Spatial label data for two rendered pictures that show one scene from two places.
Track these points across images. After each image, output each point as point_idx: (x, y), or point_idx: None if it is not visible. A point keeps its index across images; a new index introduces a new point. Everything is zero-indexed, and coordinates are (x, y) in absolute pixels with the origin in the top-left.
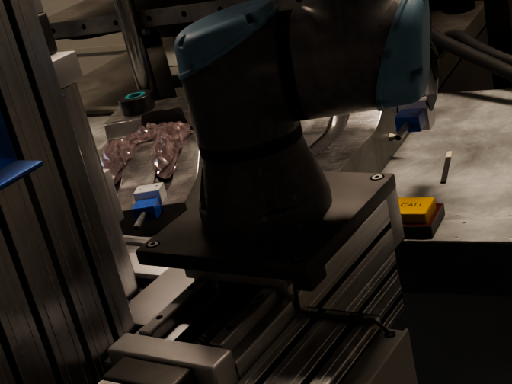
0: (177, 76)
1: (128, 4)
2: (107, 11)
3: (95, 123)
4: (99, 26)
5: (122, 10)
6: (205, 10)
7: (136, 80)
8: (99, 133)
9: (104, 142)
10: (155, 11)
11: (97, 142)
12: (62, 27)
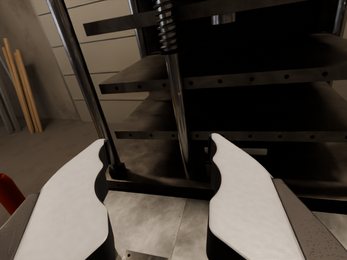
0: (210, 166)
1: (187, 129)
2: (164, 126)
3: (170, 206)
4: (161, 136)
5: (183, 133)
6: (238, 135)
7: (185, 168)
8: (182, 226)
9: (193, 243)
10: (202, 132)
11: (188, 243)
12: (136, 134)
